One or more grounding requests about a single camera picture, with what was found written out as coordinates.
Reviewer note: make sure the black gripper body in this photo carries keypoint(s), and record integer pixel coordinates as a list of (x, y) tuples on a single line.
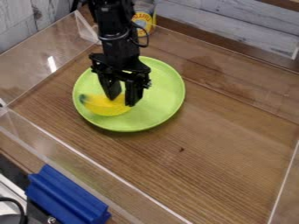
[(118, 63)]

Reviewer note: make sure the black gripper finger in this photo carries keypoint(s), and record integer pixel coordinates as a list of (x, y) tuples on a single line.
[(111, 85), (134, 91)]

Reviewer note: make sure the yellow toy banana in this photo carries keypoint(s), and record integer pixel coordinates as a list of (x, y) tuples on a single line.
[(98, 104)]

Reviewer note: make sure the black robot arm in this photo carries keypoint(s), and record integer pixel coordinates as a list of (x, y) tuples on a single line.
[(113, 14)]

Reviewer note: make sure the green round plate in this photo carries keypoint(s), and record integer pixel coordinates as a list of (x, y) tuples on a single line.
[(161, 103)]

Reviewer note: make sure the yellow labelled tin can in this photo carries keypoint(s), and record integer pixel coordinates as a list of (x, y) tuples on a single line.
[(145, 16)]

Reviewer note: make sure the blue plastic clamp block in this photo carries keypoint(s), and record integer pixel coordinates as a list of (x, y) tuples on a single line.
[(63, 199)]

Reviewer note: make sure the clear acrylic enclosure wall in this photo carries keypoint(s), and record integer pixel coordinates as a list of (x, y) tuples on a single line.
[(218, 165)]

